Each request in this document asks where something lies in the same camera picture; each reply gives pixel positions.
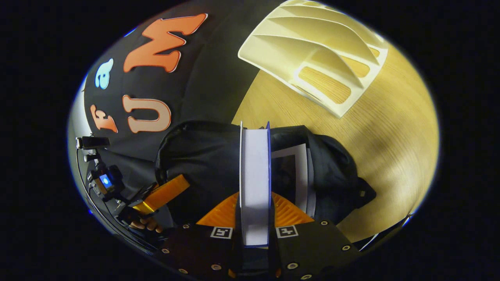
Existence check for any white spine book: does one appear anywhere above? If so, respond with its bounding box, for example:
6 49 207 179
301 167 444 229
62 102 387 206
271 144 316 219

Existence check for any black schoolbag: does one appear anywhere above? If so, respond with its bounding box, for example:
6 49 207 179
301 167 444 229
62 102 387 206
155 120 377 235

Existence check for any blue cover book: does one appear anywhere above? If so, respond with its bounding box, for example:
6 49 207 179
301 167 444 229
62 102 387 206
239 121 272 247

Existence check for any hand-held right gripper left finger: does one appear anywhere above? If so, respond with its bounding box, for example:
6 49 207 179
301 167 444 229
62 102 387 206
156 191 241 279

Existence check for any white bookshelf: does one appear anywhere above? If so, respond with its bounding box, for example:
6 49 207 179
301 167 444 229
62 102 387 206
237 0 388 118

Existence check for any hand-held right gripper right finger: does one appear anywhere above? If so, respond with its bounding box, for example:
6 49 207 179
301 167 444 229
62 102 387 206
271 191 361 279

